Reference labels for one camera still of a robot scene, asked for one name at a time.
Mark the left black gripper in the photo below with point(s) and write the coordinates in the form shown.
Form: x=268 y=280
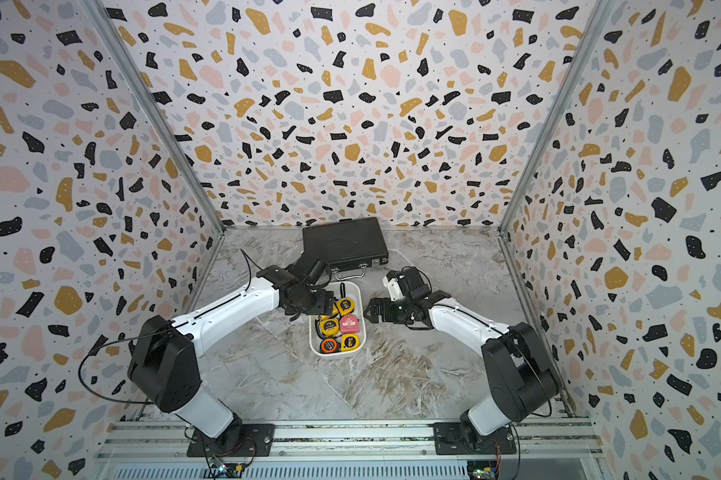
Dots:
x=324 y=304

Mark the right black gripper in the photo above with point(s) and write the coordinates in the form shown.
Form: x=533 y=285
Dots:
x=384 y=304

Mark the yellow tape measure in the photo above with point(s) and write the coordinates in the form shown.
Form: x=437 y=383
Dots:
x=345 y=304
x=349 y=342
x=327 y=327

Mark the pink tape measure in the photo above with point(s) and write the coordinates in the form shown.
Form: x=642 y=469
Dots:
x=349 y=324

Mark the white plastic storage tray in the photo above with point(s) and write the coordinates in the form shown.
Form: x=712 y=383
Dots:
x=355 y=293

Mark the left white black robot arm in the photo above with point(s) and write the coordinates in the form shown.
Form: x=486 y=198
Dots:
x=164 y=362

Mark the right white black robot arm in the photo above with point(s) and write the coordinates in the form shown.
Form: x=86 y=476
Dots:
x=521 y=376

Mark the orange black tape measure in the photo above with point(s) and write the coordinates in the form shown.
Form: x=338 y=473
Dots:
x=329 y=346

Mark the black hard carrying case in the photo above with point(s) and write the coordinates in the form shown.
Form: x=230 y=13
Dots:
x=347 y=248

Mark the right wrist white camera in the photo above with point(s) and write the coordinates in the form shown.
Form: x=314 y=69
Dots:
x=392 y=284

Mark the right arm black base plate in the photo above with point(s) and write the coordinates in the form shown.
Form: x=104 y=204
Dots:
x=461 y=438

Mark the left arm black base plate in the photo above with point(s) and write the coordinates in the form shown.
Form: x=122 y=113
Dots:
x=238 y=441

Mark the aluminium front rail frame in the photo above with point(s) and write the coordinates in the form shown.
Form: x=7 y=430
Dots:
x=553 y=448

